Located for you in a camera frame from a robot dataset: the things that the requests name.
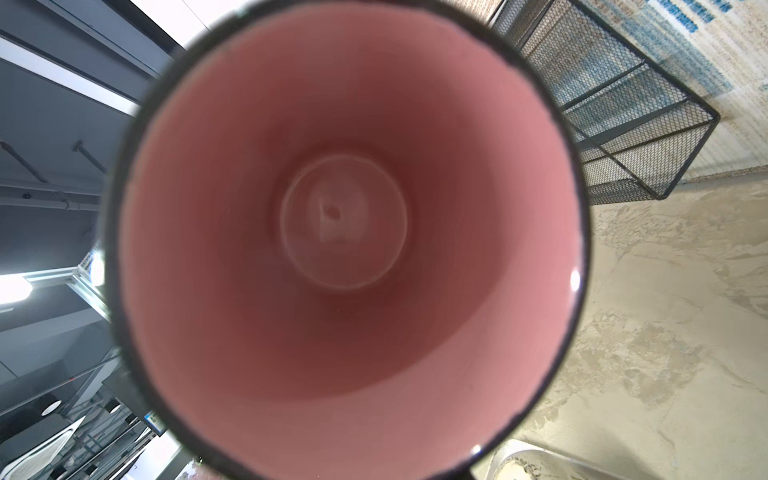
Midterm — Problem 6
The pink patterned mug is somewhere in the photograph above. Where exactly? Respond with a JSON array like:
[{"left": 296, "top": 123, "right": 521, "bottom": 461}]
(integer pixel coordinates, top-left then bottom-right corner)
[{"left": 102, "top": 1, "right": 591, "bottom": 479}]

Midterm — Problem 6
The beige speckled mug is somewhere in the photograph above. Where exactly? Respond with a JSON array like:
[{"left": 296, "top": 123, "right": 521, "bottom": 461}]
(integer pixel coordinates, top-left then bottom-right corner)
[{"left": 485, "top": 439, "right": 625, "bottom": 480}]

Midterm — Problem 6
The black wire mesh shelf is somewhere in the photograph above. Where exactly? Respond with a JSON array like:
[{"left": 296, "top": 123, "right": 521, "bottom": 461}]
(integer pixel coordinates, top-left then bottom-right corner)
[{"left": 489, "top": 0, "right": 720, "bottom": 205}]

